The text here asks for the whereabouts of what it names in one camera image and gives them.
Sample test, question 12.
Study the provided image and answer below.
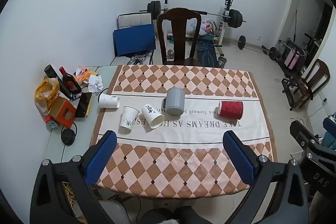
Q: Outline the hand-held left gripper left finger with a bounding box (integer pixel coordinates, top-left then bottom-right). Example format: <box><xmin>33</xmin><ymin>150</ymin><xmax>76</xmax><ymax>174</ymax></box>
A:
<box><xmin>30</xmin><ymin>130</ymin><xmax>132</xmax><ymax>224</ymax></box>

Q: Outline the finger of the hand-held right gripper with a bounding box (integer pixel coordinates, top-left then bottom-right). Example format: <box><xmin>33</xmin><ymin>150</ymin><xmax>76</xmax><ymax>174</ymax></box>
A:
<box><xmin>289</xmin><ymin>121</ymin><xmax>317</xmax><ymax>151</ymax></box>
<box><xmin>323</xmin><ymin>117</ymin><xmax>336</xmax><ymax>140</ymax></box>

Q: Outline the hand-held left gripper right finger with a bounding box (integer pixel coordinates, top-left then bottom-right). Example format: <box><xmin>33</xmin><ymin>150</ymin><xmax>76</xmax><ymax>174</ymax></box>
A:
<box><xmin>210</xmin><ymin>130</ymin><xmax>310</xmax><ymax>224</ymax></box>

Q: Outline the white paper cup ink print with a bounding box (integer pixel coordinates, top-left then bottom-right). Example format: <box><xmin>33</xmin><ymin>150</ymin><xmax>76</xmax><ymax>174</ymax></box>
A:
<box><xmin>119</xmin><ymin>106</ymin><xmax>140</xmax><ymax>134</ymax></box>

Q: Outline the red ripple paper cup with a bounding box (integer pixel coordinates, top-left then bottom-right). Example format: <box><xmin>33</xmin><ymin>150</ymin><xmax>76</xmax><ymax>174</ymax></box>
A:
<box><xmin>218</xmin><ymin>101</ymin><xmax>244</xmax><ymax>119</ymax></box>

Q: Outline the white paper cup black logo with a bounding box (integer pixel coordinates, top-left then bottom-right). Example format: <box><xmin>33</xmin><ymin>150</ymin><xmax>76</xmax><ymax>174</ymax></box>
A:
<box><xmin>141</xmin><ymin>104</ymin><xmax>165</xmax><ymax>128</ymax></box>

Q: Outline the grey mug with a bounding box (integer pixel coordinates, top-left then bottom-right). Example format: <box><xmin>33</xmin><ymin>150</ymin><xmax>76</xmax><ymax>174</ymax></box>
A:
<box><xmin>161</xmin><ymin>86</ymin><xmax>186</xmax><ymax>116</ymax></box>

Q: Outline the teal cloth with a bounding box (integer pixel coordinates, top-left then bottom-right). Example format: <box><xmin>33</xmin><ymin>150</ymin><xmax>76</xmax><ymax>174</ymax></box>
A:
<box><xmin>322</xmin><ymin>132</ymin><xmax>336</xmax><ymax>152</ymax></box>

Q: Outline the black round disc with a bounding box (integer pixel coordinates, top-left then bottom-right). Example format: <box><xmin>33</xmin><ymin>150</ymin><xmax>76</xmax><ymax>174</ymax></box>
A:
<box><xmin>61</xmin><ymin>129</ymin><xmax>75</xmax><ymax>146</ymax></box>

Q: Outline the dark wooden chair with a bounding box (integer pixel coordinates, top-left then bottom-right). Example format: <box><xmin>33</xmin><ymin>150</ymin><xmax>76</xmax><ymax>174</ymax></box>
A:
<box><xmin>290</xmin><ymin>59</ymin><xmax>331</xmax><ymax>111</ymax></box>
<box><xmin>156</xmin><ymin>7</ymin><xmax>202</xmax><ymax>67</ymax></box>

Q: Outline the grey chair seat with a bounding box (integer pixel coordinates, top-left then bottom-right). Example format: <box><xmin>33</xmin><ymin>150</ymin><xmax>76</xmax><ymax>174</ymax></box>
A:
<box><xmin>97</xmin><ymin>198</ymin><xmax>132</xmax><ymax>224</ymax></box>

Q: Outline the checked printed tablecloth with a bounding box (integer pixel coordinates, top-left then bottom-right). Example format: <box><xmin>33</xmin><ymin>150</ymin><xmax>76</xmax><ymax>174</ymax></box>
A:
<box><xmin>89</xmin><ymin>64</ymin><xmax>277</xmax><ymax>199</ymax></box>

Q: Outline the black smartphone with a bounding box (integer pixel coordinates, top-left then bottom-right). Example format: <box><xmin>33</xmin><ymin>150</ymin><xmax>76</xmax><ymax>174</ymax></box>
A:
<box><xmin>75</xmin><ymin>92</ymin><xmax>93</xmax><ymax>118</ymax></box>

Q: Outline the orange gift box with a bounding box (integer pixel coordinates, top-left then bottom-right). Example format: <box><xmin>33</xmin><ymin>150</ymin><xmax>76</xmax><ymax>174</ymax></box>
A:
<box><xmin>47</xmin><ymin>96</ymin><xmax>76</xmax><ymax>128</ymax></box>

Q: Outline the pink box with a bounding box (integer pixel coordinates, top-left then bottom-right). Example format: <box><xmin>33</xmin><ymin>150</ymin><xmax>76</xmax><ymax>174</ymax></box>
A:
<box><xmin>285</xmin><ymin>48</ymin><xmax>302</xmax><ymax>69</ymax></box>

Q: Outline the crumpled white tissue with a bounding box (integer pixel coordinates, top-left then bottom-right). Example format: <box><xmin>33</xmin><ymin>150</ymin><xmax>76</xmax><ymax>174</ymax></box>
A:
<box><xmin>88</xmin><ymin>75</ymin><xmax>103</xmax><ymax>93</ymax></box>

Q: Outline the dark bottle red cap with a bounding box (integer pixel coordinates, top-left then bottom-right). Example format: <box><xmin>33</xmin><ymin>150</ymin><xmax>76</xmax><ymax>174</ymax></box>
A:
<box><xmin>59</xmin><ymin>67</ymin><xmax>82</xmax><ymax>94</ymax></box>

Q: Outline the orange plastic wrapper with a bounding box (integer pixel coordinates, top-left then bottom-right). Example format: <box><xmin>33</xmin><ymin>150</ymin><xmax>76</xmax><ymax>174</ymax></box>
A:
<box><xmin>73</xmin><ymin>65</ymin><xmax>99</xmax><ymax>83</ymax></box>

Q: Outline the yellow plastic bag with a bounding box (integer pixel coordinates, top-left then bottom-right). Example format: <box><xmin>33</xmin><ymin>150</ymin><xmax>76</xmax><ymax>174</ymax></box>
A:
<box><xmin>35</xmin><ymin>78</ymin><xmax>59</xmax><ymax>115</ymax></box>

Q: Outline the black bottle tube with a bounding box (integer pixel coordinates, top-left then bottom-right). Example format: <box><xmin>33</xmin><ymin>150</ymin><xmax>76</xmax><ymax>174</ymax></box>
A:
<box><xmin>44</xmin><ymin>64</ymin><xmax>66</xmax><ymax>98</ymax></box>

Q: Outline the chrome weight plate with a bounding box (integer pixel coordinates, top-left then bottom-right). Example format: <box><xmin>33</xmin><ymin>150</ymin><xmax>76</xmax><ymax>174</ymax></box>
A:
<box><xmin>130</xmin><ymin>53</ymin><xmax>150</xmax><ymax>65</ymax></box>

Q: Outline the small black dumbbell bar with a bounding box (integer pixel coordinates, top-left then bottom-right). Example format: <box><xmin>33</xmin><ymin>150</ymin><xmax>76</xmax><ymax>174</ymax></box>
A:
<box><xmin>235</xmin><ymin>35</ymin><xmax>279</xmax><ymax>59</ymax></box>

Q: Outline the blue board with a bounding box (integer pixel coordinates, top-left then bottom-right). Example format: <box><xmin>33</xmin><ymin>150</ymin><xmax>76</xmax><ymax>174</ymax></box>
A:
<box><xmin>113</xmin><ymin>24</ymin><xmax>156</xmax><ymax>58</ymax></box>

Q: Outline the barbell with black plates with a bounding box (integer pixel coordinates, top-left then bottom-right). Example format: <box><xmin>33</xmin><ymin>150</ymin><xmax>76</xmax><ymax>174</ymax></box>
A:
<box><xmin>139</xmin><ymin>0</ymin><xmax>247</xmax><ymax>29</ymax></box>

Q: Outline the red and white bag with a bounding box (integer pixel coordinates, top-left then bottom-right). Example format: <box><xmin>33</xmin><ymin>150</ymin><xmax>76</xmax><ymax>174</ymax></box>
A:
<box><xmin>201</xmin><ymin>20</ymin><xmax>217</xmax><ymax>35</ymax></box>

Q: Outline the white plastic bag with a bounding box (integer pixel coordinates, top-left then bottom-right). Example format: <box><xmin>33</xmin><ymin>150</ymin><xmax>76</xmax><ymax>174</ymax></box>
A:
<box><xmin>186</xmin><ymin>18</ymin><xmax>202</xmax><ymax>35</ymax></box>

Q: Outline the white padded chair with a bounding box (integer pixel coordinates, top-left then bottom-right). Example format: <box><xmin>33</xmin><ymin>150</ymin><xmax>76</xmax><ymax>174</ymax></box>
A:
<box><xmin>117</xmin><ymin>13</ymin><xmax>153</xmax><ymax>30</ymax></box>

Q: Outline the white weight rack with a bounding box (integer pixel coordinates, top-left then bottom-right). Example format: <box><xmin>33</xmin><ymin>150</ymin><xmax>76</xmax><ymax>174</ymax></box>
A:
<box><xmin>160</xmin><ymin>0</ymin><xmax>234</xmax><ymax>47</ymax></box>

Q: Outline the yellow cable bundle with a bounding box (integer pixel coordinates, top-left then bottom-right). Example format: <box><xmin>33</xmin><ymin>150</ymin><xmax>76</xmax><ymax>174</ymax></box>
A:
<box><xmin>62</xmin><ymin>182</ymin><xmax>79</xmax><ymax>214</ymax></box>

